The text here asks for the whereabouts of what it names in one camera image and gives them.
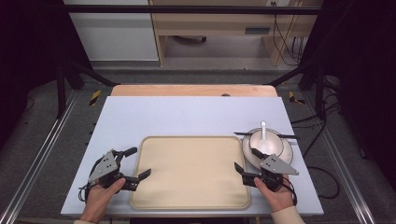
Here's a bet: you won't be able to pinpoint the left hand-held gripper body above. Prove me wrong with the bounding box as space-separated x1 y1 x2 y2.
88 149 132 191

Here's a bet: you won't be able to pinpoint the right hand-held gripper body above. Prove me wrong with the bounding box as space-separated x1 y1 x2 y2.
242 154 300 192

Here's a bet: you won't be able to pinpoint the person's right hand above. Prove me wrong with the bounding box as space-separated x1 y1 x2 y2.
253 176 296 215

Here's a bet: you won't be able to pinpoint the person's left hand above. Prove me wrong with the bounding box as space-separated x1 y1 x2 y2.
81 177 127 224

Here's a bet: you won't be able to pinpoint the white ceramic spoon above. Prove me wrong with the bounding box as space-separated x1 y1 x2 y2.
256 120 273 156

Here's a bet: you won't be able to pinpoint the white plate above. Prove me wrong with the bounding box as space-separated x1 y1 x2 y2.
241 127 294 171

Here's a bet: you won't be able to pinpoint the white bowl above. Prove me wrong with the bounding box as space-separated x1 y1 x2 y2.
249 128 285 157

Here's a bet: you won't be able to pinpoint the black chopstick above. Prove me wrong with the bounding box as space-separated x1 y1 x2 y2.
233 132 298 145
233 132 300 140

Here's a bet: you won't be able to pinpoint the beige tray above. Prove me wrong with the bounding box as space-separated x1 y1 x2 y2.
129 135 252 211

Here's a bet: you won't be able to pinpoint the yellow black floor tape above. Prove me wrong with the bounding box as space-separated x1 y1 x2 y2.
288 91 306 106
89 90 103 107

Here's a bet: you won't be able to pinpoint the white table board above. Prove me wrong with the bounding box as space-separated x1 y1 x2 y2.
60 95 325 218

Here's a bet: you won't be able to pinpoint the wooden table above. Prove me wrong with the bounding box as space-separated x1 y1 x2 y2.
110 84 278 98

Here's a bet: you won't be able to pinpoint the black metal stand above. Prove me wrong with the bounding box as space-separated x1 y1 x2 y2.
55 57 121 119
266 60 327 121

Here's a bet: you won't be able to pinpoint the white cabinet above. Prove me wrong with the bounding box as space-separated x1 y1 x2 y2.
63 0 160 63

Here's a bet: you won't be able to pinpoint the black curtain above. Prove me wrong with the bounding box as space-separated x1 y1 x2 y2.
298 0 396 183
0 0 92 151

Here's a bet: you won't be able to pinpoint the light wooden desk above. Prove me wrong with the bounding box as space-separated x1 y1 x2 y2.
148 0 323 67

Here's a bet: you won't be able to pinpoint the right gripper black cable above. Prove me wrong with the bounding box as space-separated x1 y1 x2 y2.
281 175 299 206

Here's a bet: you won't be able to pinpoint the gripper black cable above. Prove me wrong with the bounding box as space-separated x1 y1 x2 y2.
281 175 299 206
78 182 94 203

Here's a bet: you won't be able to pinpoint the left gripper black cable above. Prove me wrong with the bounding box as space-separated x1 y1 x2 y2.
78 182 94 203

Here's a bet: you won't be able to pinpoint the black floor cable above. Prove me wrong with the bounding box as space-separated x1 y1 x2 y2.
290 74 343 201

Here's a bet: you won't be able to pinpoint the aluminium floor rail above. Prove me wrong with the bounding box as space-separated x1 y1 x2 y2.
302 91 378 224
0 89 80 224

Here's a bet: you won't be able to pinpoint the black cables at desk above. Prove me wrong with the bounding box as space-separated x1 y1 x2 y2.
271 1 305 67

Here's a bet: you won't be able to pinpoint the black horizontal frame bar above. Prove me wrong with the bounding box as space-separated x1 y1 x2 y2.
63 4 322 16

